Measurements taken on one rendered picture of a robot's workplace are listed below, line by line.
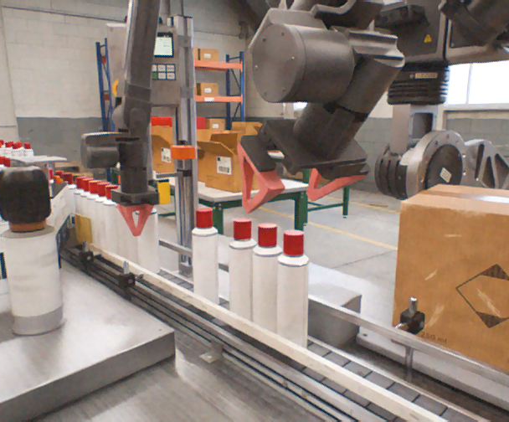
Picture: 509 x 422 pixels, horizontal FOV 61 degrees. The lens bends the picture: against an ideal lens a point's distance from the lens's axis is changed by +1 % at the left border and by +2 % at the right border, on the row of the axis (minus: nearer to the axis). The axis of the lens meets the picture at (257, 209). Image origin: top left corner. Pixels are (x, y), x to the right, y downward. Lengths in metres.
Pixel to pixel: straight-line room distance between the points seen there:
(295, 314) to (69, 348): 0.39
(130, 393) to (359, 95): 0.59
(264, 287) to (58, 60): 8.19
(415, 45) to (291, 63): 0.74
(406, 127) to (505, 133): 5.28
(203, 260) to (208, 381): 0.23
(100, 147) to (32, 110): 7.74
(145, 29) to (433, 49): 0.59
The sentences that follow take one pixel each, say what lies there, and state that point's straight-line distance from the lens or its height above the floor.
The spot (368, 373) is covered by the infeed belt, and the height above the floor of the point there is 0.88.
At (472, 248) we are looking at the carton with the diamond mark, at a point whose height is 1.06.
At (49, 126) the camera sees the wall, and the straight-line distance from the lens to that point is 8.67.
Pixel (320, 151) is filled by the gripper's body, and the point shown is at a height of 1.23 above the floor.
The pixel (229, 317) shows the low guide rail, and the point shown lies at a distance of 0.80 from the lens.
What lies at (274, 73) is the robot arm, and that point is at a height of 1.30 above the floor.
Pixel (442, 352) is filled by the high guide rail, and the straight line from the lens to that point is 0.65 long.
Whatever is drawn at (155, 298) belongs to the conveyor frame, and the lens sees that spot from 0.99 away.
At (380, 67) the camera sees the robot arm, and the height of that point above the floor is 1.31.
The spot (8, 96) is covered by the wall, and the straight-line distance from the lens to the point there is 8.54.
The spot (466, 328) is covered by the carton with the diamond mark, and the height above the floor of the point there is 0.92.
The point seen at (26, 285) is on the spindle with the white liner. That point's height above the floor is 0.97.
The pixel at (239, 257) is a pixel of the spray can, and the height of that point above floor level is 1.02.
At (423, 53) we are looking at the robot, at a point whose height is 1.39.
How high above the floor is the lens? 1.27
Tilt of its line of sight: 13 degrees down
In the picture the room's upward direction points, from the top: straight up
